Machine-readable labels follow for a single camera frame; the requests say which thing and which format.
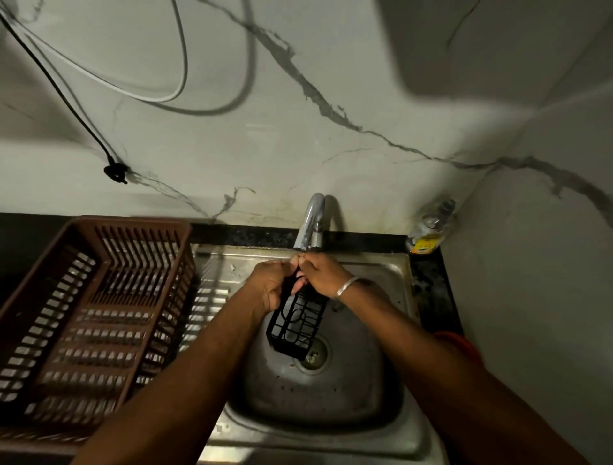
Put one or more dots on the person's left hand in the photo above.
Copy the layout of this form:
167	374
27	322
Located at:
268	287

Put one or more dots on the person's right hand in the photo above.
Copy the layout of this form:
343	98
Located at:
323	275

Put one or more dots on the black wire rack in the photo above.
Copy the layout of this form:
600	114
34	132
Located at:
274	330

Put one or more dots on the person's right forearm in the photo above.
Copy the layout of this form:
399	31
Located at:
431	373

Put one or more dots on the person's left forearm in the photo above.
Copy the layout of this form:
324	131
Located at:
182	393

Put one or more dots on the chrome faucet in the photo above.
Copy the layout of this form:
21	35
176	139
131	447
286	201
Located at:
311	215

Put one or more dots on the stainless steel sink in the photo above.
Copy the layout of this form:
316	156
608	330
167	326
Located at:
335	383

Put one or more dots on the clear dish soap bottle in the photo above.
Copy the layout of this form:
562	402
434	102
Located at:
428	230

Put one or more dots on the orange round container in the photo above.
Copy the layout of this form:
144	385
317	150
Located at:
460	341

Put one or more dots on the brown plastic dish basket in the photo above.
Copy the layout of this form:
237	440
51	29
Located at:
119	221

